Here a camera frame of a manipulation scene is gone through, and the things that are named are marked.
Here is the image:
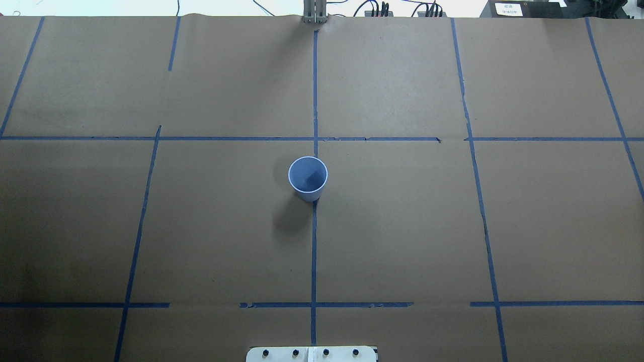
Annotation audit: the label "blue ribbed paper cup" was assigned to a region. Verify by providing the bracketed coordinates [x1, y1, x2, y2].
[287, 156, 329, 203]

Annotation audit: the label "black box with white label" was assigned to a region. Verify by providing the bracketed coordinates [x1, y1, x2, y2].
[479, 1, 577, 19]

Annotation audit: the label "aluminium frame post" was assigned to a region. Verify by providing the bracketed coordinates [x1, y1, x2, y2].
[302, 0, 328, 24]

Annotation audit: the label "white camera pole base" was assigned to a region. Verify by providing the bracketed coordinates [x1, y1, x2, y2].
[246, 345, 379, 361]

